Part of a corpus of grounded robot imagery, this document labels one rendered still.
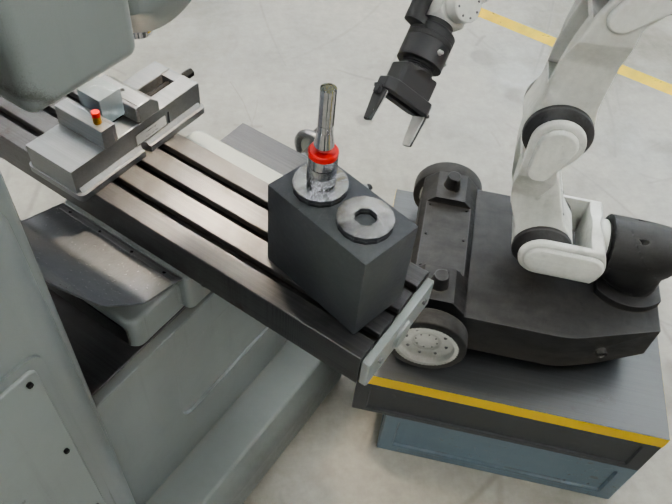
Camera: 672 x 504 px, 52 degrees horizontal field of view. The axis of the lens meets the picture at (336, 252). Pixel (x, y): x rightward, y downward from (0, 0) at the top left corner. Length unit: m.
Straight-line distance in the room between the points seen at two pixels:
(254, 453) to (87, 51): 1.24
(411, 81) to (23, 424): 0.85
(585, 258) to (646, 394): 0.43
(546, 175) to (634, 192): 1.60
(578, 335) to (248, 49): 2.24
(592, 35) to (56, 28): 0.89
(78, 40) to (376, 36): 2.75
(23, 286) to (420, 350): 1.07
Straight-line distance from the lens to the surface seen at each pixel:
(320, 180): 1.06
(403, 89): 1.27
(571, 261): 1.73
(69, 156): 1.38
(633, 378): 1.98
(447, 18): 1.33
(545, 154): 1.49
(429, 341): 1.73
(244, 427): 1.91
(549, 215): 1.68
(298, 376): 1.99
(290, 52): 3.44
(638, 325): 1.86
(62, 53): 0.94
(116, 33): 0.99
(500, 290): 1.78
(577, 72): 1.44
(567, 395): 1.88
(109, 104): 1.38
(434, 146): 3.00
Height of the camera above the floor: 1.92
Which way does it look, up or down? 50 degrees down
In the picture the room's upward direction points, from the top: 7 degrees clockwise
